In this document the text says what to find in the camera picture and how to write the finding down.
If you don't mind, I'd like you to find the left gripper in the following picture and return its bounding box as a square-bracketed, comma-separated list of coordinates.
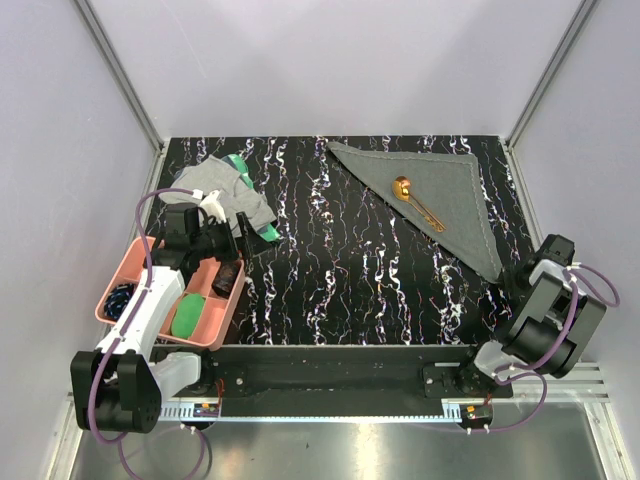
[192, 212, 272, 263]

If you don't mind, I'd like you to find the dark grey napkin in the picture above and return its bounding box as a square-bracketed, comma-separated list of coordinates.
[327, 142, 502, 283]

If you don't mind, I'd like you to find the copper spoon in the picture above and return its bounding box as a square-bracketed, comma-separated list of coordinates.
[390, 174, 441, 226]

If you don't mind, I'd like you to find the gold spoon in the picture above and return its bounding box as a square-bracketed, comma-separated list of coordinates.
[402, 194, 446, 233]

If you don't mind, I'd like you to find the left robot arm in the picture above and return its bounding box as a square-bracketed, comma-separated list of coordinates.
[70, 203, 272, 435]

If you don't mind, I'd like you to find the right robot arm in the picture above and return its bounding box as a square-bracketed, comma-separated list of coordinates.
[453, 234, 620, 397]

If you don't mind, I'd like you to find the green packet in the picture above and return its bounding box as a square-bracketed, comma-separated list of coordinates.
[222, 154, 281, 242]

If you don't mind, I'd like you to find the dark brown object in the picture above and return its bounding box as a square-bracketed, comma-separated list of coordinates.
[211, 262, 240, 299]

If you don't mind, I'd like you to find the pink divided tray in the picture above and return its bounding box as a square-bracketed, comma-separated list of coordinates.
[95, 237, 245, 351]

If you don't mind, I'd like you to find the light grey cloth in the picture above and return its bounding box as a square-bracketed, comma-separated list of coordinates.
[171, 155, 277, 238]

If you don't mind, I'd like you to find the green oval object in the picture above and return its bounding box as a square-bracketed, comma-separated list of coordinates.
[171, 294, 205, 339]

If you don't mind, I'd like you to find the black blue patterned object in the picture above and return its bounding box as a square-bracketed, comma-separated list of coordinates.
[103, 283, 137, 321]

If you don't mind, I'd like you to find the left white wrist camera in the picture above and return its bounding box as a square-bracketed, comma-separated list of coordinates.
[192, 189, 227, 226]

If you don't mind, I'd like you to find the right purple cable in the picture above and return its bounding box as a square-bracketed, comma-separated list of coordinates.
[414, 263, 622, 434]

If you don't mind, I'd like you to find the purple cable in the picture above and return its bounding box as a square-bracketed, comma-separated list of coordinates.
[88, 187, 211, 480]
[414, 263, 622, 434]

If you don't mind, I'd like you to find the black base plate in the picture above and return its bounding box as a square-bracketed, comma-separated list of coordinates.
[179, 345, 513, 421]

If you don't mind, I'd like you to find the left aluminium frame post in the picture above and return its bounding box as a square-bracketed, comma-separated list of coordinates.
[72, 0, 169, 154]

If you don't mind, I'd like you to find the aluminium frame post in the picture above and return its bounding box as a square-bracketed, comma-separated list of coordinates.
[72, 0, 169, 154]
[504, 0, 601, 151]

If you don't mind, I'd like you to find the right aluminium frame post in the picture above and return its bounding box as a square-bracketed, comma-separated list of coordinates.
[504, 0, 601, 151]

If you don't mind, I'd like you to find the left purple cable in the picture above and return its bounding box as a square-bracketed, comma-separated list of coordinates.
[88, 187, 211, 480]

